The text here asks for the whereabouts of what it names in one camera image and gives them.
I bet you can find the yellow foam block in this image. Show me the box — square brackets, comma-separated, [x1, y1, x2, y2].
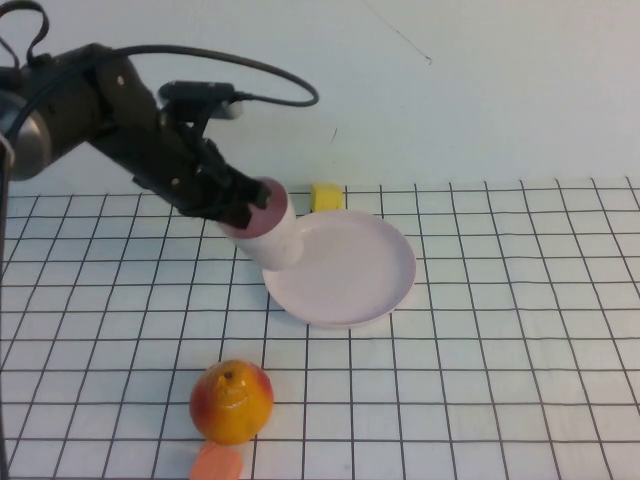
[310, 182, 346, 215]

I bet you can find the orange toy food slice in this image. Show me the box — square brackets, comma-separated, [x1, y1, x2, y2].
[189, 442, 246, 480]

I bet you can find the orange red toy fruit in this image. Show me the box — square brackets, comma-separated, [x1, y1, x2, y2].
[189, 358, 276, 447]

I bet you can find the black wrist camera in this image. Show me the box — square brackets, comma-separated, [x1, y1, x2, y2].
[158, 80, 245, 123]

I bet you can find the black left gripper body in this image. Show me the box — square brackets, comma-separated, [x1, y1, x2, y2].
[97, 52, 237, 221]

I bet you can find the pale pink plastic cup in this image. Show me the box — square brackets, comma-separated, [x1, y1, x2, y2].
[219, 177, 304, 273]

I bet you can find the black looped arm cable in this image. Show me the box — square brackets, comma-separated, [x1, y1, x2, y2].
[0, 0, 52, 69]

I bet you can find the pale pink round plate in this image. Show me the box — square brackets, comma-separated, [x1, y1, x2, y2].
[261, 210, 418, 330]

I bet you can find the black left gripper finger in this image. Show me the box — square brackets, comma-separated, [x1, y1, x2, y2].
[228, 168, 273, 210]
[198, 198, 255, 233]

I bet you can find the black camera cable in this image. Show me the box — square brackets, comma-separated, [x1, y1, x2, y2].
[112, 44, 321, 108]

